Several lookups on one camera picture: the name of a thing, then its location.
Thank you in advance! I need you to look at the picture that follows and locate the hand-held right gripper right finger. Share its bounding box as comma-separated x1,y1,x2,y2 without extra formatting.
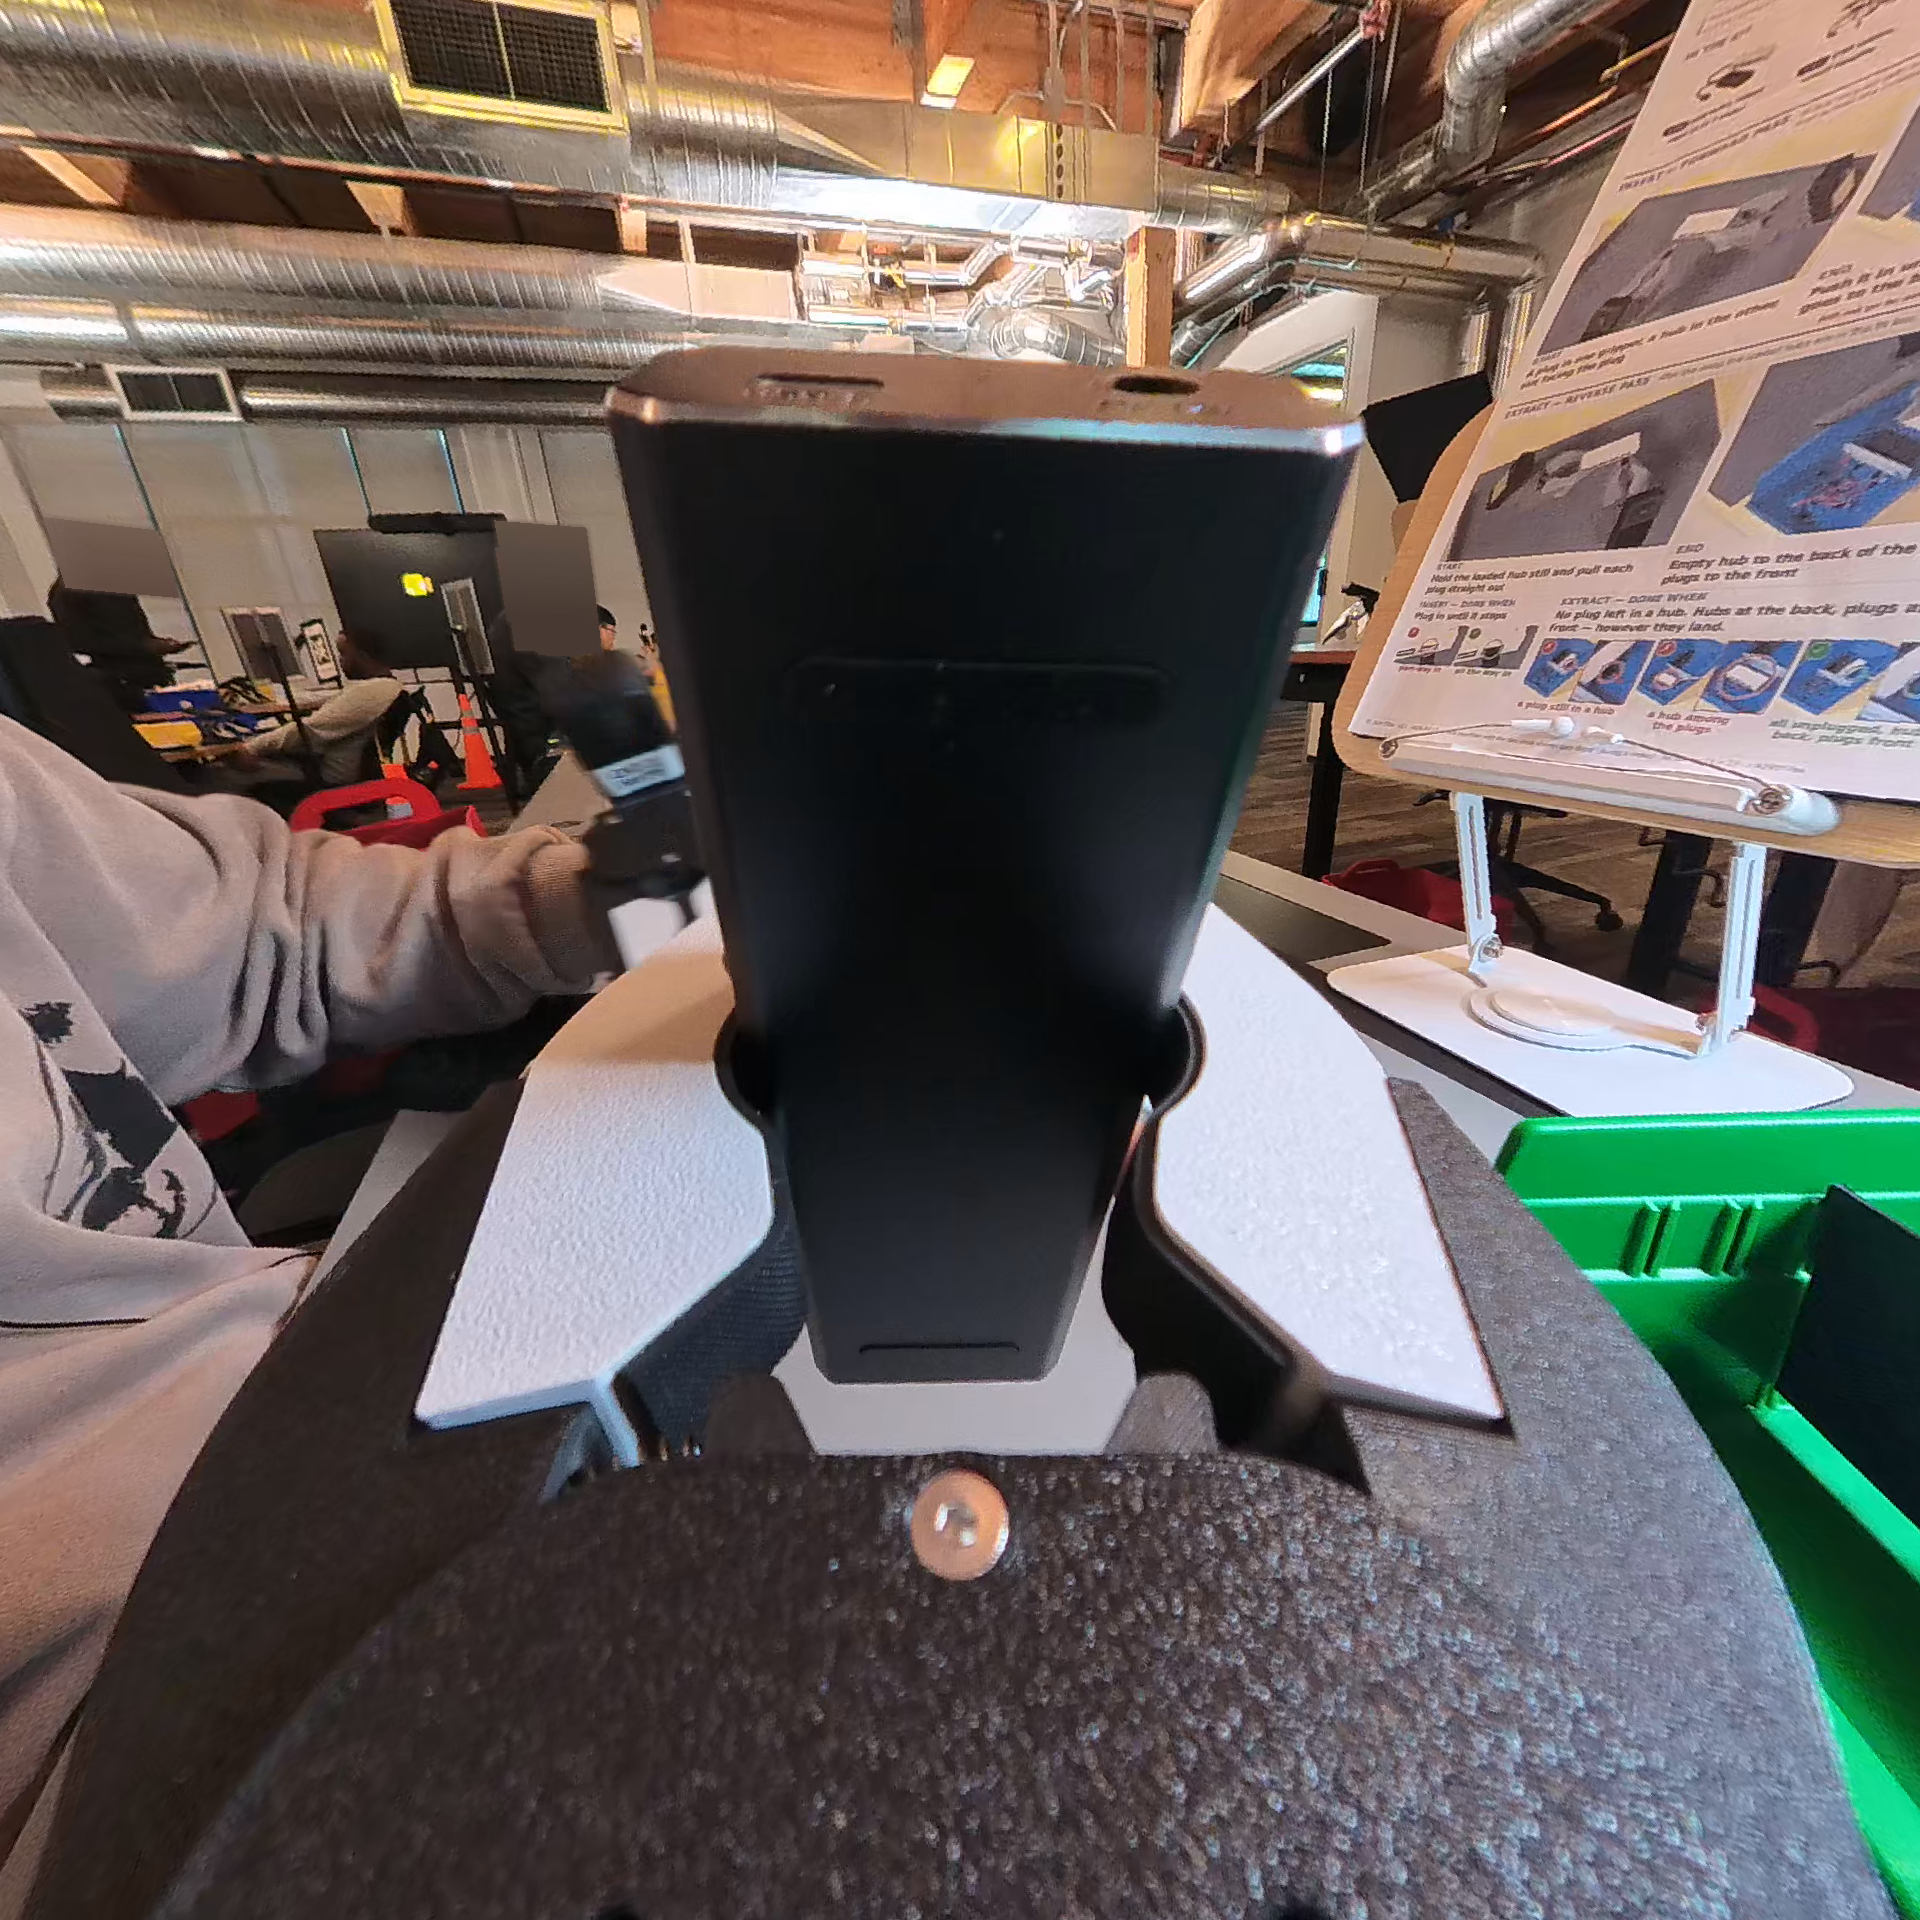
1102,903,1510,1489

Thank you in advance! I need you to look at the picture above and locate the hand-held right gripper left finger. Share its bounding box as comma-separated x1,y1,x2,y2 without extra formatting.
415,909,818,1451

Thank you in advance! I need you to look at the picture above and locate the wide dark grey usb hub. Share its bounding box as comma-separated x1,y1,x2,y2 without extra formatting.
609,348,1364,1385

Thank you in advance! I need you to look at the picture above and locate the person's left forearm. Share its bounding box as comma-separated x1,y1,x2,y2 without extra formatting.
0,712,624,1113

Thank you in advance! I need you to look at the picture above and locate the black monitor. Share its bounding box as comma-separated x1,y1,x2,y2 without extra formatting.
314,511,502,667

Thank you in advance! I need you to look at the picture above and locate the red bin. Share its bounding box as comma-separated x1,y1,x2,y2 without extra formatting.
285,780,489,850
1320,859,1479,934

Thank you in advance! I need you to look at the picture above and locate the green plastic bin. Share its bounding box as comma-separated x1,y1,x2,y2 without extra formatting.
1495,1111,1920,1920

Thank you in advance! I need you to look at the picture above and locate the black office chair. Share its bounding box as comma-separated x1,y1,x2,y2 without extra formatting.
1503,808,1624,939

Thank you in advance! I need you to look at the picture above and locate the person's torso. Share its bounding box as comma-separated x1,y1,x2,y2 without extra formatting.
0,972,326,1821

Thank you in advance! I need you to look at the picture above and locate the black divider panel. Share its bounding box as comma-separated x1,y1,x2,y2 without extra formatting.
1778,1182,1920,1481

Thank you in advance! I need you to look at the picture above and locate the ceiling vent grille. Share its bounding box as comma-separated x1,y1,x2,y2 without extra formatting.
369,0,632,135

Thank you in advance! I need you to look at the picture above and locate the printed instruction sheet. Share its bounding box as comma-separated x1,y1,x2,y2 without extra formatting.
1349,0,1920,806

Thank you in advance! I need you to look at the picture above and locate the silver air duct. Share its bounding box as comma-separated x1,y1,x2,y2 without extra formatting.
0,202,808,377
1170,0,1694,350
0,0,1290,243

